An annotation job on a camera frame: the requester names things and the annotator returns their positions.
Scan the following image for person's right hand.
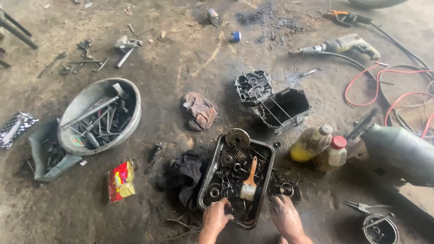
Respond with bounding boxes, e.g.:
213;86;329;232
269;195;306;241

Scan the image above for person's left hand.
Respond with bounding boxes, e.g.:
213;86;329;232
202;198;235;234

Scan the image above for black metal tray of parts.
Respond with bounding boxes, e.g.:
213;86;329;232
197;133;275;230

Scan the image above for yellow oil bottle white cap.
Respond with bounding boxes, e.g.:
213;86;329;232
290;124;334;162

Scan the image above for dirty bottle red cap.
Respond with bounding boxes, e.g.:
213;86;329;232
313;136;348;172

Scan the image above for round metal clutch plate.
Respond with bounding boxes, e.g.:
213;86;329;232
225;128;251;150

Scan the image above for grey pliers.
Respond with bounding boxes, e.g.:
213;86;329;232
345;201;392;214

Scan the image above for black cloth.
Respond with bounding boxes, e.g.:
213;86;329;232
157;154;211;211

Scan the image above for round tin with tool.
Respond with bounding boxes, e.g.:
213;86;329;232
362;213;400;244

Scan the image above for black engine crankcase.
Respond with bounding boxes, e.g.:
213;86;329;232
235;70;311;135

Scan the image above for brown rag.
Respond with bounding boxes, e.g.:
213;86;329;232
183;92;218;131

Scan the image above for grey metal tank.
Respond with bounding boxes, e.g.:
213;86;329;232
360;123;434;188

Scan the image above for black metal bolt part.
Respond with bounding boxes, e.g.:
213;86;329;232
146;142;163;173

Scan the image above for red yellow snack packet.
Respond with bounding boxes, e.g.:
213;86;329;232
107;159;136;204

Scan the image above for grey electric drill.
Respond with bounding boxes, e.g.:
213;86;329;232
288;33;381;61

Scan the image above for crushed plastic bottle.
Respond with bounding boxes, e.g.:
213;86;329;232
207;8;223;28

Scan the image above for orange black power tool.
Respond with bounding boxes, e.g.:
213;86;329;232
326;10;372;28

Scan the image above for grey metal hammer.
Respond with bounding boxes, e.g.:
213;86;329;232
61;83;129;129

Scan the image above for grey metal engine part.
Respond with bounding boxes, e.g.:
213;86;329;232
115;35;143;69

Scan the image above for grey metal basin of tools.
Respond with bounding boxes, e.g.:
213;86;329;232
57;78;142;156

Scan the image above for black tyre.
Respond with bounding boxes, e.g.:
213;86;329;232
347;0;409;9

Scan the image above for heap of scattered hand tools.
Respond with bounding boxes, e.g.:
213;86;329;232
37;39;110;79

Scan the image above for grey tool bag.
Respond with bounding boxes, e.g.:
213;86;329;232
29;120;83;182

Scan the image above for black white checkered packet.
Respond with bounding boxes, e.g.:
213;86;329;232
0;112;39;149

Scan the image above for dark metal stool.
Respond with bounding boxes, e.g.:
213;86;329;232
0;8;39;68

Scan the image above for chain and sprocket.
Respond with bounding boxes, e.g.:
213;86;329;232
269;169;303;205

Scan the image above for orange handled paint brush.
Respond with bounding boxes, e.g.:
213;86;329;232
239;156;259;201

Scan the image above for black ribbed handle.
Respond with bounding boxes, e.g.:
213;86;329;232
344;108;378;140

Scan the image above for red cable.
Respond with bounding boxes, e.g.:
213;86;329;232
344;61;434;138

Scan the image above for black cable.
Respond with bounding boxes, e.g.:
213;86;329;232
320;22;434;136

